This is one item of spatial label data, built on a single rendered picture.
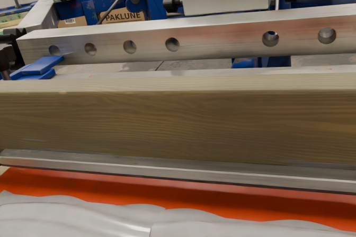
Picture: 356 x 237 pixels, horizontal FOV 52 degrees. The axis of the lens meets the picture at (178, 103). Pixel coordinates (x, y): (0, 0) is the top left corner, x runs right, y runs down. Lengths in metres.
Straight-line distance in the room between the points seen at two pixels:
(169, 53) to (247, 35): 0.12
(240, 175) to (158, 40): 0.30
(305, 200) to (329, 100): 0.10
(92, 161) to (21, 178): 0.12
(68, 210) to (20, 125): 0.09
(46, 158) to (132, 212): 0.10
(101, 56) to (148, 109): 0.30
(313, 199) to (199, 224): 0.09
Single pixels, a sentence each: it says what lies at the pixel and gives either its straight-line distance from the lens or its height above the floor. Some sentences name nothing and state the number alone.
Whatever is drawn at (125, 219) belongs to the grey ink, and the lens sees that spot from 0.32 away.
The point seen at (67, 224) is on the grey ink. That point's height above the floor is 0.96.
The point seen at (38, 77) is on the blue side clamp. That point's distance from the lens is 0.57.
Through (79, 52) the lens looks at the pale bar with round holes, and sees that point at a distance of 0.60.
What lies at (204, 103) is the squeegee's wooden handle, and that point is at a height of 1.05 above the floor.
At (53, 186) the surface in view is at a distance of 0.39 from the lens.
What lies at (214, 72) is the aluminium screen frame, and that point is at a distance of 0.47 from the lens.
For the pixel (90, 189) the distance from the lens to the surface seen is 0.37.
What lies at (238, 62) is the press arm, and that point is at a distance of 0.70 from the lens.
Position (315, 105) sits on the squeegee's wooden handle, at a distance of 0.26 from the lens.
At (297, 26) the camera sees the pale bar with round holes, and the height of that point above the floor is 1.03.
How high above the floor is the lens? 1.17
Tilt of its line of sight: 27 degrees down
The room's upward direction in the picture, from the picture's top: 10 degrees counter-clockwise
